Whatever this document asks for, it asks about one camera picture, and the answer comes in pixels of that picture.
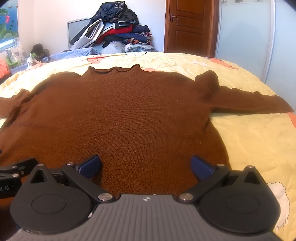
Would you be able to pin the yellow printed quilt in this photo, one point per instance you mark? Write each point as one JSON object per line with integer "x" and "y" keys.
{"x": 254, "y": 139}

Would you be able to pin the white crumpled paper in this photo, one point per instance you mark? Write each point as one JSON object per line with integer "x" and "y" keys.
{"x": 32, "y": 60}

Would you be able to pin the pile of clothes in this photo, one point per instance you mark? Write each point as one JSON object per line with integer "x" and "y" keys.
{"x": 115, "y": 30}

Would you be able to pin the brown knitted sweater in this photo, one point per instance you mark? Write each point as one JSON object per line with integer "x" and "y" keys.
{"x": 120, "y": 115}

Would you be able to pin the blue quilted blanket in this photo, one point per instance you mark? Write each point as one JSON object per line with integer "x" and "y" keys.
{"x": 76, "y": 53}

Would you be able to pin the grey framed panel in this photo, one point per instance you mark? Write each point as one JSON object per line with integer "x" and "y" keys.
{"x": 75, "y": 32}

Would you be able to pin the orange bag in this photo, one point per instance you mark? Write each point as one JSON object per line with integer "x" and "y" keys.
{"x": 3, "y": 68}

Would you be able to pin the green plastic chair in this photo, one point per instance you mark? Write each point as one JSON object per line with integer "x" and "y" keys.
{"x": 12, "y": 62}

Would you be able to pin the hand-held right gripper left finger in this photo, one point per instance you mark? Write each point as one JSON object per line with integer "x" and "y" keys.
{"x": 91, "y": 166}

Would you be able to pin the frosted glass wardrobe door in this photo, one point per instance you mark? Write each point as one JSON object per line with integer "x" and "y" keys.
{"x": 245, "y": 39}

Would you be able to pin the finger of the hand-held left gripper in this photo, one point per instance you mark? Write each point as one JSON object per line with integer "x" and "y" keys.
{"x": 25, "y": 163}

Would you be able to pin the floral pillow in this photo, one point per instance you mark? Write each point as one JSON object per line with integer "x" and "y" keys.
{"x": 17, "y": 54}

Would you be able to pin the window frame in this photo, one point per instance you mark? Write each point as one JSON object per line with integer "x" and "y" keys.
{"x": 8, "y": 44}

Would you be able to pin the brown wooden door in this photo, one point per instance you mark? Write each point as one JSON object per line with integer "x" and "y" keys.
{"x": 189, "y": 30}

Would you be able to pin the dark bag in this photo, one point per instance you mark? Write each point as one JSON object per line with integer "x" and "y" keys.
{"x": 39, "y": 49}

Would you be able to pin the lotus wall poster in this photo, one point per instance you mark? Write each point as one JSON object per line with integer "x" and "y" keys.
{"x": 8, "y": 23}

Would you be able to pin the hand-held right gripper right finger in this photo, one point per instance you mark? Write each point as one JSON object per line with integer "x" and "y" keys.
{"x": 201, "y": 168}

